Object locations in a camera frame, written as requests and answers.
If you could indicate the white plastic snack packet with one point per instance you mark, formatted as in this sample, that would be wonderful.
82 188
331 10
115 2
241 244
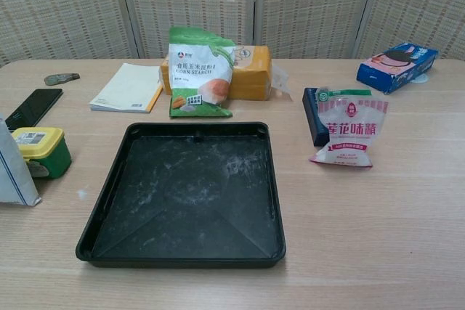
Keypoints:
14 175

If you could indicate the black square plastic tray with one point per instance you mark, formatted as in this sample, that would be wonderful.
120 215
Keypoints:
189 194

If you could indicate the pink white sugar bag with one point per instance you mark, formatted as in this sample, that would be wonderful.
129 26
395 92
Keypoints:
348 132

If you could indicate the yellow orange food package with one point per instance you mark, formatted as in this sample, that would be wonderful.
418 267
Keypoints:
250 77

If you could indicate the green corn starch bag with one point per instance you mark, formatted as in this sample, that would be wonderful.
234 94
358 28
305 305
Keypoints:
198 77

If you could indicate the dark blue slim box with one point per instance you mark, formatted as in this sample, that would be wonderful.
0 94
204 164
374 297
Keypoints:
311 117

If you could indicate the white paper notebook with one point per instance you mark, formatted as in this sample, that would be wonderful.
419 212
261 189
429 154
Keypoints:
125 88

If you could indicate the woven folding screen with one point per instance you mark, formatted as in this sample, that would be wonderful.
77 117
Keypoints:
203 5

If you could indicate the blue cookie box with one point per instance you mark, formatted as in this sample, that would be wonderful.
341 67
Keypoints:
396 67

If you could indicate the green tub yellow lid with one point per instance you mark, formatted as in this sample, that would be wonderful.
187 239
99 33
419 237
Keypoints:
43 150

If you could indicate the black smartphone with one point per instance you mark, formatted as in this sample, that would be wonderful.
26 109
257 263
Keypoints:
34 106

